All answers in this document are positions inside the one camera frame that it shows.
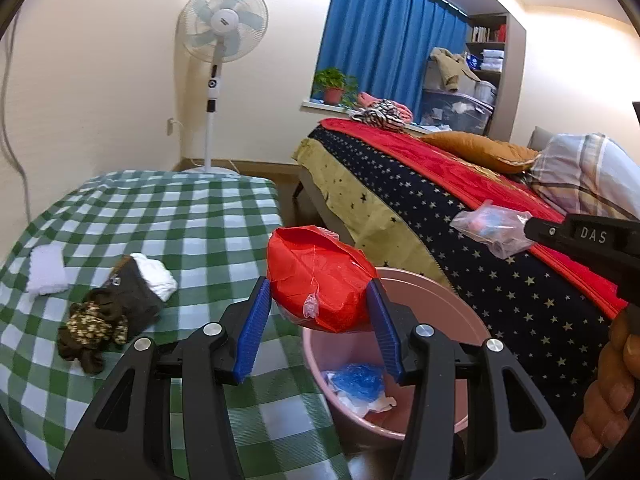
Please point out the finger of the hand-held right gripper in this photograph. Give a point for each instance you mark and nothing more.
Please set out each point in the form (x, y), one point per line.
(547, 235)

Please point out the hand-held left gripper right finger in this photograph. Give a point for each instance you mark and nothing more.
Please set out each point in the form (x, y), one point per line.
(387, 330)

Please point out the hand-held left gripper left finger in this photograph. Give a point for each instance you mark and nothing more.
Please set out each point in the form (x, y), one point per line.
(250, 330)

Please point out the clear plastic bag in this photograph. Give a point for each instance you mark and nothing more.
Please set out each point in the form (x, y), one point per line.
(492, 227)

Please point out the blue plastic wrap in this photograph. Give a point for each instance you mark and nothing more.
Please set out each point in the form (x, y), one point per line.
(355, 380)

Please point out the pink plastic bucket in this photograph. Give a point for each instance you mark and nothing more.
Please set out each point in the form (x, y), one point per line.
(445, 312)

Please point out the white green-print plastic bag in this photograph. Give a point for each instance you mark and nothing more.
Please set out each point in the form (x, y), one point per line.
(382, 404)

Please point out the red foil wrapper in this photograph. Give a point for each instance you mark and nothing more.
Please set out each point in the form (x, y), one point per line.
(320, 270)

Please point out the person's right hand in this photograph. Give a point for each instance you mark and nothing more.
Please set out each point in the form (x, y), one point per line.
(615, 385)

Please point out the plaid pillow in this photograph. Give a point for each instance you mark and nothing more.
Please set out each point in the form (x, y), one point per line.
(585, 170)

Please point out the star print dark bedspread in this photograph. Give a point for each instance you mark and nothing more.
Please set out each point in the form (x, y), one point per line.
(475, 285)

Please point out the white crumpled cloth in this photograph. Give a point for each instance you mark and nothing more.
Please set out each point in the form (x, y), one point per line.
(157, 277)

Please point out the mustard pillow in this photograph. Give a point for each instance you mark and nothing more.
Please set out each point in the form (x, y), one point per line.
(475, 150)

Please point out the dark pouch with label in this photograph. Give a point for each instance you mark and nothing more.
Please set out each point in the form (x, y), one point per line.
(135, 290)

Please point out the green checkered tablecloth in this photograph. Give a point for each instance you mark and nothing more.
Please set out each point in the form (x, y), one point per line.
(175, 220)

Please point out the red blanket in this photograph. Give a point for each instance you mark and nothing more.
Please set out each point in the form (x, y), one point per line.
(425, 155)

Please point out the clear storage box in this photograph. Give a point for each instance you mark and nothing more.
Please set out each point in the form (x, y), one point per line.
(450, 115)

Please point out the brown floral cloth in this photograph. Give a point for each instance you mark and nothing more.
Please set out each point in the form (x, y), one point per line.
(92, 330)

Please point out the folded white towels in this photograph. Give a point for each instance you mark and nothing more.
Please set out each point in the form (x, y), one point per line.
(491, 60)

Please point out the blue white packet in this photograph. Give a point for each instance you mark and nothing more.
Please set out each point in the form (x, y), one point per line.
(474, 62)

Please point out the olive jacket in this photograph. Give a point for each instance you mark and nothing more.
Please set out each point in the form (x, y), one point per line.
(450, 67)

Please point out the striped clothes pile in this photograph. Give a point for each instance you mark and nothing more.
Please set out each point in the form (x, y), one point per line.
(400, 109)

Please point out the black white striped cloth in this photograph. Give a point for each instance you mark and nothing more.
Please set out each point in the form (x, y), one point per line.
(380, 117)

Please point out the row of books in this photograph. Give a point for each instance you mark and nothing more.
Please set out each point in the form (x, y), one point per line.
(487, 34)

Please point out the white zigzag-edged tissue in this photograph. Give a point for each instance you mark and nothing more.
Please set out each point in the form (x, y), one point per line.
(47, 270)

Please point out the white windowsill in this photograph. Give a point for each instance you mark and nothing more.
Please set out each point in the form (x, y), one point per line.
(320, 106)

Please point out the potted green plant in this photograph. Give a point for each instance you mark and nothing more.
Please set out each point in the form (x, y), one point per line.
(334, 94)

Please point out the blue curtain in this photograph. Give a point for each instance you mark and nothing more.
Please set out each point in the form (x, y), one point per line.
(380, 35)

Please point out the white standing fan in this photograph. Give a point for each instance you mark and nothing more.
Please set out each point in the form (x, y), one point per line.
(222, 20)

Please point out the grey bed frame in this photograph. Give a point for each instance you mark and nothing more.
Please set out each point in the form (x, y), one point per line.
(320, 200)

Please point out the wall bookshelf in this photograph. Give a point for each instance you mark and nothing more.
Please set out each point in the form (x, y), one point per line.
(492, 46)

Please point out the white wall socket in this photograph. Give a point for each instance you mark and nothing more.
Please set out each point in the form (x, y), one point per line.
(171, 126)

